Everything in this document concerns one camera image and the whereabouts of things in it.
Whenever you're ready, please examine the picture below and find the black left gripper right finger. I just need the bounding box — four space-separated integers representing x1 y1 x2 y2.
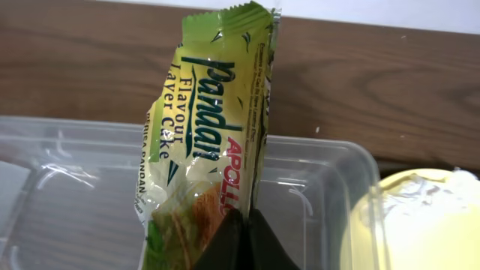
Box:
245 209 299 270

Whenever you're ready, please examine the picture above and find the yellow plate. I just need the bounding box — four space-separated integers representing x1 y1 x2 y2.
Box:
340 181 479 270

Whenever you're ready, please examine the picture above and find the white tissue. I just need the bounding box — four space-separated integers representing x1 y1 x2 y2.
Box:
379 168 479 223

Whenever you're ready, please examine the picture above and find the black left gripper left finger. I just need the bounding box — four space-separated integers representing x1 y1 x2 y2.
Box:
193 209 248 270

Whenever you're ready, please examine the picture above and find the green pandan cake wrapper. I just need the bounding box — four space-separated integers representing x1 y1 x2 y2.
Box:
134 1 281 270

